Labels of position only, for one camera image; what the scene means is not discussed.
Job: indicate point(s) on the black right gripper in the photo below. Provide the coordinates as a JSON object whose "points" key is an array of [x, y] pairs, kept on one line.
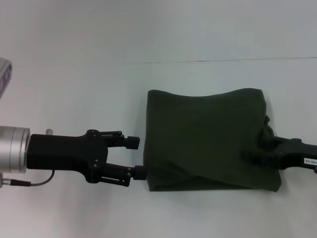
{"points": [[297, 155]]}

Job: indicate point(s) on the dark green FREE t-shirt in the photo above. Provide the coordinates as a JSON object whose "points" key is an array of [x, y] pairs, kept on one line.
{"points": [[210, 138]]}

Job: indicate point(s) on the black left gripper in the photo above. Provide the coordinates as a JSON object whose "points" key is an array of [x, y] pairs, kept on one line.
{"points": [[64, 153]]}

